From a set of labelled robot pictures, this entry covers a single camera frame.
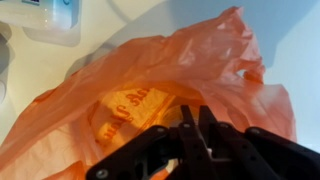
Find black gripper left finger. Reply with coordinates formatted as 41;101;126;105
85;104;214;180

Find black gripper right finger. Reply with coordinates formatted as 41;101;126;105
199;105;320;180

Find orange plastic bag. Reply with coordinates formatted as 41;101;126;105
0;5;298;180

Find yellow paper with red print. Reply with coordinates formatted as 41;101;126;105
89;87;178;148

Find clear blue plastic box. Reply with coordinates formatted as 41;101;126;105
0;0;83;48

